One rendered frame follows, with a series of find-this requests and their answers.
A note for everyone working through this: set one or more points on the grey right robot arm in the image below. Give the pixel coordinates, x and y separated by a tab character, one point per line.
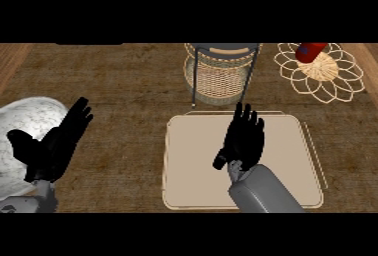
261	190

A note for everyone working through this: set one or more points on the white marbled bowl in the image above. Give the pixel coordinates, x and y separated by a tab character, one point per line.
25	120

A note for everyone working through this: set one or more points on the beige rectangular tray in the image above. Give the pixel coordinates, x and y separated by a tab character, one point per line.
197	166

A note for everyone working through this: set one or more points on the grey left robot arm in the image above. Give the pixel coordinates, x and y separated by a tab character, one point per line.
39	198

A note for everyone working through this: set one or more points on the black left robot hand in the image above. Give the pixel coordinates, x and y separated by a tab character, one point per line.
57	143

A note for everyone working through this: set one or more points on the red can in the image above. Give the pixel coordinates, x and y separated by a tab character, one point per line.
311	52

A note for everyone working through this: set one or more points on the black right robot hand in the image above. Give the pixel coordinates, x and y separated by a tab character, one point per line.
245	140

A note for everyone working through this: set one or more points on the tiered wicker basket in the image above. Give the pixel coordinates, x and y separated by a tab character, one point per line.
222	77

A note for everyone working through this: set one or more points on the woven flower-shaped placemat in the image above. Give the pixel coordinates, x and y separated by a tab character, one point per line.
341	80

